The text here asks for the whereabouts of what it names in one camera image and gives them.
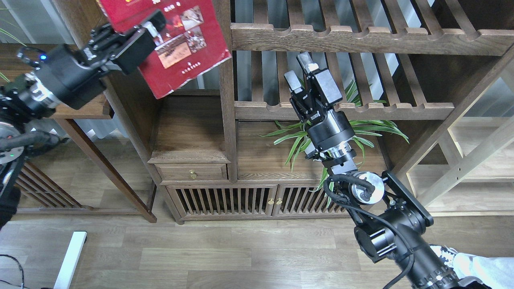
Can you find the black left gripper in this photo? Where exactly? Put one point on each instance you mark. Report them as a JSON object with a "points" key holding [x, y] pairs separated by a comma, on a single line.
{"points": [[74, 78]]}

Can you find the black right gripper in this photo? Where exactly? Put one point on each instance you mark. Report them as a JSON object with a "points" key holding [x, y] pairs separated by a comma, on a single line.
{"points": [[313, 102]]}

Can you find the red book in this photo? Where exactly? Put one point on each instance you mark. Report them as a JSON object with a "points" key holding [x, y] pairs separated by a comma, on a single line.
{"points": [[190, 43]]}

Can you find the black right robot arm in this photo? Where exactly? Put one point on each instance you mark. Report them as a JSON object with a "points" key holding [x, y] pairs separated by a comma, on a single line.
{"points": [[389, 220]]}

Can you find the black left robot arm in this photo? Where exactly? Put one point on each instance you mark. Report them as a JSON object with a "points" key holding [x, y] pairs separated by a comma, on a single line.
{"points": [[62, 76]]}

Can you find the light wooden shelf unit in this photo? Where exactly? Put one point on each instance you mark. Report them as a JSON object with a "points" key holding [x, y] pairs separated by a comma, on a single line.
{"points": [[478, 160]]}

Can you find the green spider plant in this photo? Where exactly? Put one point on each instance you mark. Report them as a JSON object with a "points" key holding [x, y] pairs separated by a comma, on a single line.
{"points": [[360, 127]]}

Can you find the dark wooden bookshelf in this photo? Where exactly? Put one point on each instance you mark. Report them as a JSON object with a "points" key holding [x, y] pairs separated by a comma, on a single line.
{"points": [[204, 148]]}

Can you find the white and navy sneaker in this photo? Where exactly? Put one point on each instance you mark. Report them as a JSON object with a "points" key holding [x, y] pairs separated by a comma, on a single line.
{"points": [[445, 254]]}

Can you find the white metal bar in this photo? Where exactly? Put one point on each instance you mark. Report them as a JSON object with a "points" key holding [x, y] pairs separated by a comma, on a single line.
{"points": [[70, 261]]}

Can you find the person leg grey trousers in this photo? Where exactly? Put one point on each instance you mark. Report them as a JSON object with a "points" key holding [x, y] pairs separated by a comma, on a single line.
{"points": [[495, 272]]}

